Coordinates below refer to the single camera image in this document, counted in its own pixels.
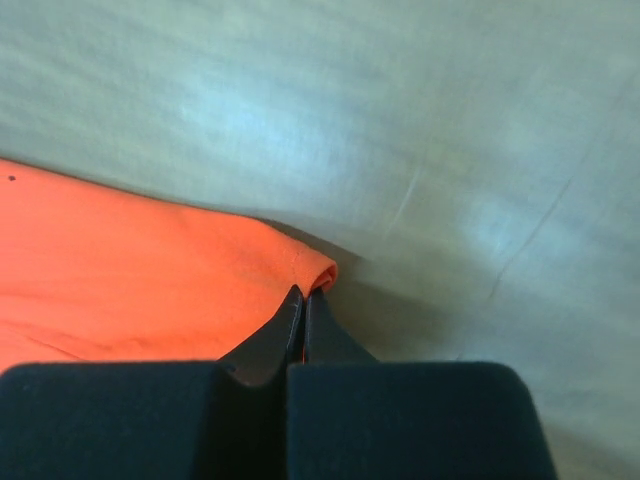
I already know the orange t-shirt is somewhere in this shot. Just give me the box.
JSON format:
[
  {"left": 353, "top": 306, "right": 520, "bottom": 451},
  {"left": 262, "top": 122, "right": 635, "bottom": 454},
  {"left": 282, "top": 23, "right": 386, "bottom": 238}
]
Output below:
[{"left": 1, "top": 160, "right": 338, "bottom": 369}]

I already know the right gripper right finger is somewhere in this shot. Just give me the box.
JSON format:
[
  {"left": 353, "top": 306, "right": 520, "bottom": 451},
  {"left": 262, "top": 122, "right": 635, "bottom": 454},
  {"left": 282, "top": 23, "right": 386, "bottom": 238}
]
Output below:
[{"left": 286, "top": 292, "right": 557, "bottom": 479}]

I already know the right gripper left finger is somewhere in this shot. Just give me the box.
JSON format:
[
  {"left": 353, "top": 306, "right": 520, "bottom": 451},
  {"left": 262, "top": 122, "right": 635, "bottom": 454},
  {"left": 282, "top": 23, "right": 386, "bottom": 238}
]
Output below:
[{"left": 1, "top": 288, "right": 304, "bottom": 479}]

